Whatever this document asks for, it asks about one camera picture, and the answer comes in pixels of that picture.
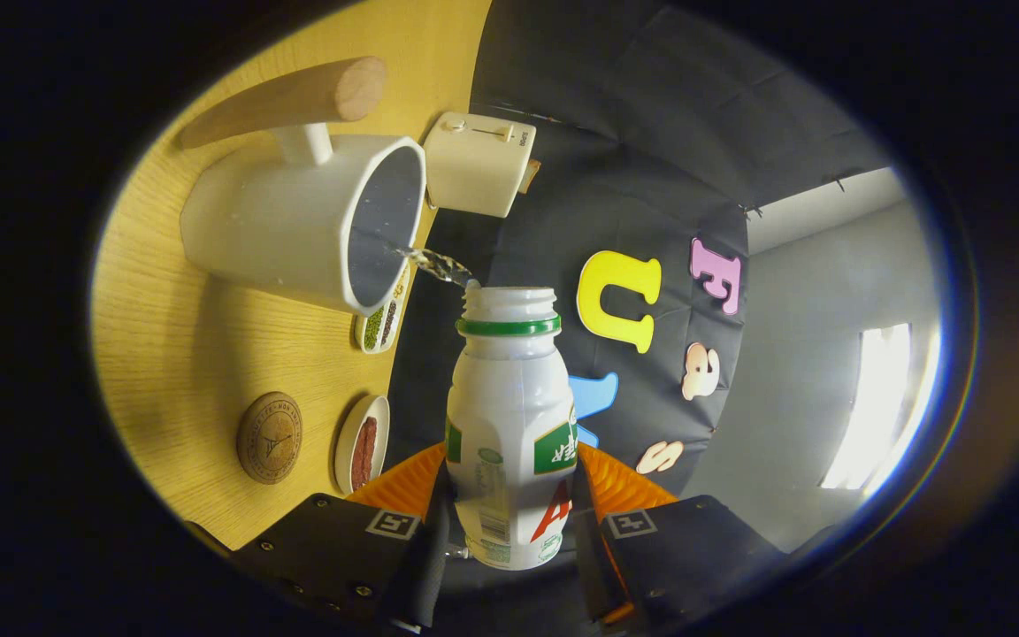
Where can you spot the wooden table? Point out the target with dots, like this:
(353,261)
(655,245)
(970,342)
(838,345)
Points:
(182,354)

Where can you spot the round wooden coaster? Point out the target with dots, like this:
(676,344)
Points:
(269,438)

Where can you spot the white divided bean dish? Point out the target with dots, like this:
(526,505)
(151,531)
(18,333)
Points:
(377,329)

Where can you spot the black backdrop cloth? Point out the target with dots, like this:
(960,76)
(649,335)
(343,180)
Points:
(607,133)

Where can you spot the ceiling light panel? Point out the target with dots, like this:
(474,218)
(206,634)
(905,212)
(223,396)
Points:
(877,407)

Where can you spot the toast slice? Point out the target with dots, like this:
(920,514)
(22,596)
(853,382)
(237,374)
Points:
(531,177)

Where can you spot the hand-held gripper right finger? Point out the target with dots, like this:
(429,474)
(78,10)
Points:
(589,566)

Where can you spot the white juice bottle green collar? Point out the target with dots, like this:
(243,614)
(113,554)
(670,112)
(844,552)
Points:
(501,416)

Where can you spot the white round plate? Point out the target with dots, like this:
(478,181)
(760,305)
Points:
(346,451)

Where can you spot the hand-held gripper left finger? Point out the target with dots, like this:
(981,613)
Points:
(425,566)

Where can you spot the dark red food pieces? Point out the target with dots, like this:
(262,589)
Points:
(364,451)

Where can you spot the clear juice stream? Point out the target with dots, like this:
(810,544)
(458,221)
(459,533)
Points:
(439,264)

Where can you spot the cream toaster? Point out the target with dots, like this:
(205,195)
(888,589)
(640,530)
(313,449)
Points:
(478,168)

